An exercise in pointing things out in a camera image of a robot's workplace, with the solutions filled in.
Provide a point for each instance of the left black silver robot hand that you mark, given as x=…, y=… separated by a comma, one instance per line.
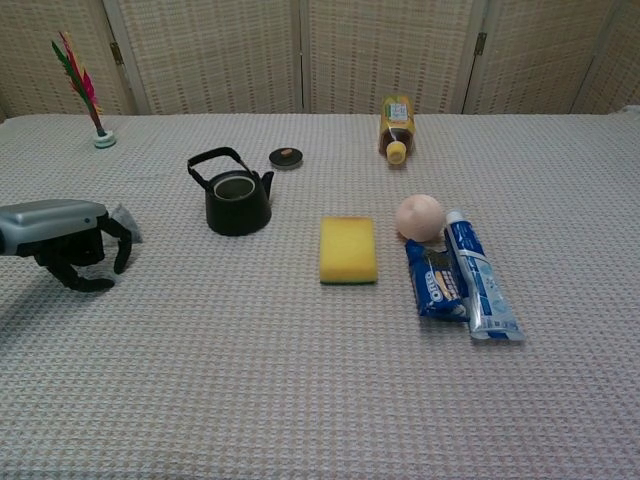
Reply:
x=50, y=220

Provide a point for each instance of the white tea bag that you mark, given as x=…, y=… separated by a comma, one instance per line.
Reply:
x=125, y=217

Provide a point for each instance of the black teapot lid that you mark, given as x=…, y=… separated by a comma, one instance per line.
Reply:
x=286, y=159

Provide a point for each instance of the yellow tea drink bottle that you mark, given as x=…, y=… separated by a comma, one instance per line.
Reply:
x=397, y=132

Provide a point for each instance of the colourful feather shuttlecock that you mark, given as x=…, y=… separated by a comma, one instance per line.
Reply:
x=102, y=140

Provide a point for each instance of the woven folding screen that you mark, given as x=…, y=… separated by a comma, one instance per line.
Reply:
x=225, y=55

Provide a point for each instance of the beige woven tablecloth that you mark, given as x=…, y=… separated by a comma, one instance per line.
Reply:
x=300, y=375

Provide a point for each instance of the yellow sponge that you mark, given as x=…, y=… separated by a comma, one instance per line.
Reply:
x=348, y=250

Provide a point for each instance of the peach coloured egg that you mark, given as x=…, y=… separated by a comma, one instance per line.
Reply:
x=420, y=217

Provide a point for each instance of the blue Oreo cookie pack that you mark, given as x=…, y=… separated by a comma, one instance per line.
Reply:
x=440, y=285

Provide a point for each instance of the blue white toothpaste tube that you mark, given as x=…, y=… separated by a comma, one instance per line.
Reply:
x=482, y=280

